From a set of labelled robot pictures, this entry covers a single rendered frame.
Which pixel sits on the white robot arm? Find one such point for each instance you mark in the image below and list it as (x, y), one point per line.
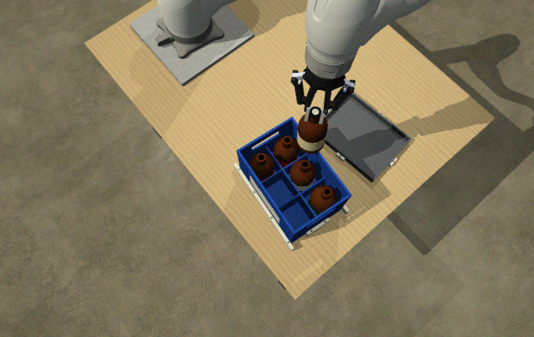
(335, 29)

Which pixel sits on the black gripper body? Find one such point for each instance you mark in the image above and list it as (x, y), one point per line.
(319, 81)

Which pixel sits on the blue divided crate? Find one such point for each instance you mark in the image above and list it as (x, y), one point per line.
(284, 201)

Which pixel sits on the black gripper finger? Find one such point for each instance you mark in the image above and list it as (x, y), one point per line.
(297, 81)
(346, 89)

